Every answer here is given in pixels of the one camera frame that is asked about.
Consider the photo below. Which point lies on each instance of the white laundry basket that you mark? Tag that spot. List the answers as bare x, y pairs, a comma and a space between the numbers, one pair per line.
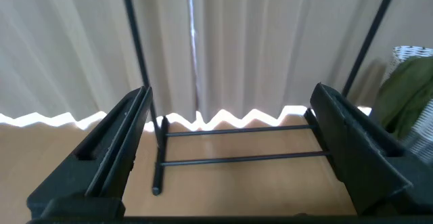
423, 139

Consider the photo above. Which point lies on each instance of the green garment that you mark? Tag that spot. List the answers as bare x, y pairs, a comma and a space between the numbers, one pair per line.
406, 92

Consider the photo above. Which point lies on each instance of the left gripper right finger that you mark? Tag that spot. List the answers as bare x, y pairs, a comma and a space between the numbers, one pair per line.
368, 170

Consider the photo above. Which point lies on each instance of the black clothes rack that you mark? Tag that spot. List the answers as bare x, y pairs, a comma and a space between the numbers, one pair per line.
161, 156

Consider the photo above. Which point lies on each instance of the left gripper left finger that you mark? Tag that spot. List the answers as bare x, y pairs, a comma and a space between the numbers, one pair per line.
101, 170

